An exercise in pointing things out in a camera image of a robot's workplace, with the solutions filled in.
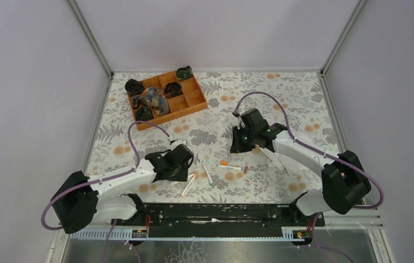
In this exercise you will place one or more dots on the white pen teal tip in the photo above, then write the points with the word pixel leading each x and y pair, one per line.
pixel 211 183

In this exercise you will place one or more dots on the black roll bottom tray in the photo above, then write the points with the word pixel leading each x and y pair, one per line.
pixel 144 114

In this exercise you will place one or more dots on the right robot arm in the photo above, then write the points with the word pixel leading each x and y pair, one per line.
pixel 343 182

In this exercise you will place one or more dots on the colourful crumpled wrapper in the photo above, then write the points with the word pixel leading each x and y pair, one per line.
pixel 154 98

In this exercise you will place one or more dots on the orange wooden divided tray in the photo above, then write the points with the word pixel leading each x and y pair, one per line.
pixel 192 100

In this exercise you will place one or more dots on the black roll middle tray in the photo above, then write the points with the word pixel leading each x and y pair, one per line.
pixel 173 89

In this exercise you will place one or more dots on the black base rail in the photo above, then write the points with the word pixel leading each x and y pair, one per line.
pixel 223 220

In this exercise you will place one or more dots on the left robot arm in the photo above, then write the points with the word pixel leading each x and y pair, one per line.
pixel 81 200

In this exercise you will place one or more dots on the white pen with label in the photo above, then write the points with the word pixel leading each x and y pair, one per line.
pixel 229 167

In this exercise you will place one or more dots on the black roll top tray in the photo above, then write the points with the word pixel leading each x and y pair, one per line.
pixel 184 73

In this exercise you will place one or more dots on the white pen orange tip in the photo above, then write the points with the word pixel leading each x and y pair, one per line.
pixel 186 188

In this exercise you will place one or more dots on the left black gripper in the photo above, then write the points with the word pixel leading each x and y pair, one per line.
pixel 174 173

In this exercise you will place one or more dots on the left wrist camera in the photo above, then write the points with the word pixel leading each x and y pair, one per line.
pixel 184 141

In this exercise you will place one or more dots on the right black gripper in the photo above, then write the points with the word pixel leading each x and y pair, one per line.
pixel 239 141

